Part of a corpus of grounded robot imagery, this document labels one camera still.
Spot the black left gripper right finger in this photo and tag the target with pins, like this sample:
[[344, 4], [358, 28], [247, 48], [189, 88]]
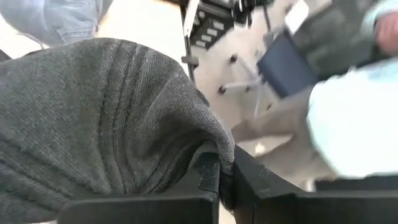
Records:
[[280, 208]]

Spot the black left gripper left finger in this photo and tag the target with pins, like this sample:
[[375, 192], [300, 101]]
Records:
[[140, 208]]

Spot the dark grey baseball cap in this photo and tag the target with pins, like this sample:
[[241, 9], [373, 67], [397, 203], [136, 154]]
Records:
[[93, 124]]

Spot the person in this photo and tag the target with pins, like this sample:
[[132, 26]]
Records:
[[351, 130]]

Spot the blue office chair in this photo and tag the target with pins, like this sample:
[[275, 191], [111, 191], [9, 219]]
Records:
[[286, 65]]

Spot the black aluminium frame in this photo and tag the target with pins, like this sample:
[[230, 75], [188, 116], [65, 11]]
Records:
[[187, 40]]

